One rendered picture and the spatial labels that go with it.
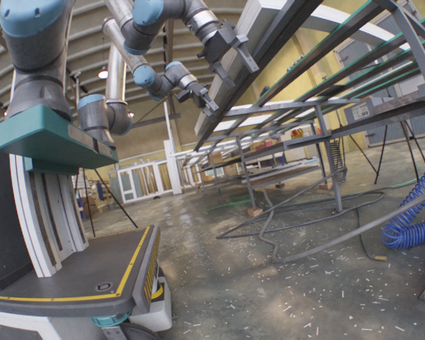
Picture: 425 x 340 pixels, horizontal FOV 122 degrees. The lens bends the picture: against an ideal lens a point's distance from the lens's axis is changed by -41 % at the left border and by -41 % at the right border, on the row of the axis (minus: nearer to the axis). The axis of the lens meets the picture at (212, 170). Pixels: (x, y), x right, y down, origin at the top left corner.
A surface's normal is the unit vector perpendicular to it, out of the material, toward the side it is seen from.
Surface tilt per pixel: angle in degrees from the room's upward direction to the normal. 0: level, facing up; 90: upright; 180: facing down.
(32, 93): 70
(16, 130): 90
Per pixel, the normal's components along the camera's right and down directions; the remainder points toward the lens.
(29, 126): 0.21, -0.06
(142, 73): -0.15, 0.11
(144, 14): -0.56, 0.56
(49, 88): 0.77, -0.54
